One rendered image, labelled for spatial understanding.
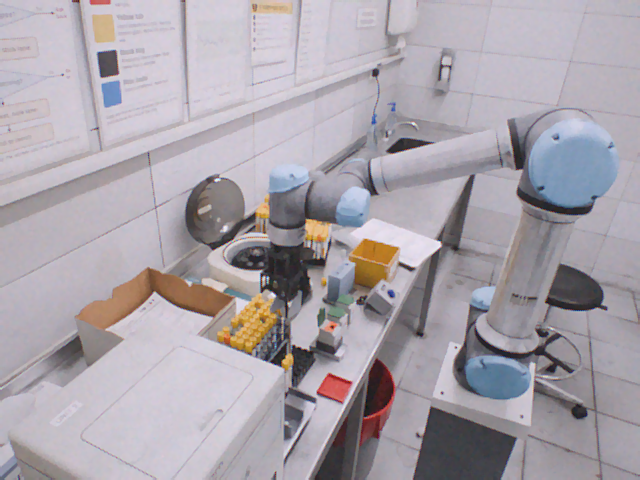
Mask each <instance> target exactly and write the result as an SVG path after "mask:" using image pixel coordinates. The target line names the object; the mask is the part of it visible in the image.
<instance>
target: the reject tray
mask: <svg viewBox="0 0 640 480"><path fill-rule="evenodd" d="M353 383H354V382H352V381H350V380H347V379H344V378H342V377H339V376H335V374H333V373H330V372H328V373H327V374H326V377H325V378H324V380H323V382H322V383H321V385H320V386H319V388H318V390H317V394H320V395H322V396H325V397H327V398H330V399H332V400H335V402H339V403H341V404H344V402H345V399H346V397H347V395H348V393H349V391H350V390H351V388H352V386H353Z"/></svg>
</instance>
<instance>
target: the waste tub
mask: <svg viewBox="0 0 640 480"><path fill-rule="evenodd" d="M400 249H401V247H399V246H395V245H391V244H387V243H383V242H379V241H375V240H371V239H368V238H363V239H362V240H361V242H359V243H358V244H357V245H356V246H355V247H354V249H353V250H352V252H351V253H350V254H349V255H348V256H349V262H352V263H355V272H354V282H353V283H354V284H357V285H362V286H365V287H368V288H372V289H373V288H374V287H375V286H376V285H377V284H378V283H379V282H380V281H381V280H385V281H386V282H387V283H389V284H391V282H392V281H393V279H394V277H395V275H396V273H397V269H398V263H399V256H400Z"/></svg>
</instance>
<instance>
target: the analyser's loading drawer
mask: <svg viewBox="0 0 640 480"><path fill-rule="evenodd" d="M317 400H318V396H317V395H314V394H312V393H308V392H306V391H303V390H301V389H298V388H296V387H293V386H290V394H289V395H288V396H287V398H285V399H284V418H283V441H284V445H283V460H284V458H286V456H287V454H288V452H289V450H290V449H291V447H292V445H293V444H294V442H295V440H296V439H297V437H298V435H299V434H300V432H301V430H302V429H303V426H304V424H305V423H306V421H307V419H308V418H309V416H310V414H312V413H313V411H314V410H315V411H316V410H317ZM285 421H287V422H289V423H288V424H285V423H284V422H285Z"/></svg>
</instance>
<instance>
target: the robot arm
mask: <svg viewBox="0 0 640 480"><path fill-rule="evenodd" d="M619 165H620V159H619V153H618V150H616V147H615V143H614V141H613V139H612V137H611V136H610V134H609V133H608V132H607V131H606V130H605V129H604V128H603V127H601V126H600V125H598V124H597V123H596V121H595V119H594V118H593V117H592V116H590V115H589V114H588V113H587V112H585V111H583V110H581V109H579V108H575V107H570V106H558V107H552V108H548V109H544V110H540V111H535V112H532V113H528V114H525V115H521V116H518V117H514V118H509V119H506V120H504V121H503V124H502V125H501V126H500V127H499V128H496V129H492V130H488V131H483V132H479V133H475V134H471V135H467V136H463V137H458V138H454V139H450V140H446V141H442V142H438V143H433V144H429V145H425V146H421V147H418V148H414V149H410V150H405V152H401V153H397V154H393V155H389V156H384V157H380V158H376V159H372V160H368V161H365V160H362V159H354V160H351V161H349V162H348V163H346V164H345V165H344V166H343V167H342V168H341V169H340V171H339V173H338V174H337V175H335V177H334V179H333V180H332V181H331V182H330V183H323V182H318V181H313V180H309V177H308V171H307V169H306V168H305V167H303V166H300V165H297V164H281V165H277V166H275V167H274V168H272V169H271V171H270V174H269V189H268V193H269V239H270V248H269V249H267V267H266V268H265V269H264V270H262V271H261V272H260V293H262V292H264V291H265V290H269V292H273V294H274V295H275V297H274V300H273V302H272V304H271V306H270V312H271V313H273V312H275V311H276V310H278V309H279V310H280V312H281V314H282V316H283V317H284V318H286V317H288V318H291V320H294V319H295V318H296V317H297V316H298V314H299V313H300V311H301V309H302V308H303V306H304V304H305V302H306V299H307V297H308V295H309V293H310V289H311V286H310V277H308V273H307V270H308V268H307V267H306V266H305V263H302V262H301V261H313V259H314V255H315V250H314V249H310V247H308V246H306V245H304V240H305V235H306V234H307V230H306V219H310V220H316V221H321V222H327V223H332V224H338V225H341V227H344V228H346V227H351V228H362V227H363V225H364V224H365V223H366V220H367V217H368V213H369V208H370V196H374V195H379V194H384V193H389V192H394V191H399V190H403V189H408V188H413V187H418V186H423V185H427V184H432V183H438V182H442V181H447V180H451V179H456V178H462V177H466V175H471V174H475V173H480V172H486V171H490V170H495V169H499V168H504V167H508V168H511V169H512V170H514V171H516V170H521V169H523V170H522V173H521V177H520V181H519V184H518V187H517V191H516V196H517V198H518V199H519V201H520V203H521V205H522V207H521V210H520V213H519V216H518V219H517V223H516V227H515V230H514V233H513V236H512V239H511V242H510V246H509V249H507V253H506V256H505V259H504V262H503V265H502V269H501V272H500V275H499V279H498V282H497V285H496V287H484V288H479V289H476V290H475V291H474V292H473V293H472V295H471V299H470V300H469V304H470V306H469V313H468V319H467V327H466V333H465V340H464V343H463V345H462V346H461V348H460V350H459V352H457V354H456V355H455V357H454V359H453V365H452V373H453V377H454V379H455V380H456V382H457V383H458V384H460V385H461V386H462V387H464V388H465V389H466V390H468V391H470V392H472V393H474V394H477V395H480V396H484V397H489V398H493V399H499V400H506V399H510V398H517V397H519V396H521V395H523V394H524V393H525V392H526V391H527V390H528V389H529V386H530V381H531V374H530V371H529V367H530V363H531V360H532V357H533V355H534V352H535V351H536V349H537V347H538V344H539V336H538V334H537V332H536V331H534V328H536V324H537V322H538V319H539V316H540V314H541V311H542V309H543V306H544V303H545V300H546V297H547V295H548V292H549V290H550V287H551V284H552V282H553V279H554V277H555V273H556V271H557V268H558V265H559V263H560V260H562V258H563V255H564V253H565V249H566V246H567V244H568V241H569V239H570V236H571V234H572V231H573V228H574V226H575V222H576V220H577V219H578V218H581V217H583V216H586V215H589V214H590V213H591V212H592V210H593V207H594V205H595V202H596V200H597V198H600V197H601V196H602V195H604V194H605V193H606V192H607V191H608V189H609V188H610V187H611V185H612V184H613V182H614V180H615V178H617V176H618V171H619ZM264 277H265V286H264V287H262V278H264ZM267 277H269V284H268V285H267ZM291 302H292V305H291V307H290V310H289V312H288V309H289V305H288V303H291Z"/></svg>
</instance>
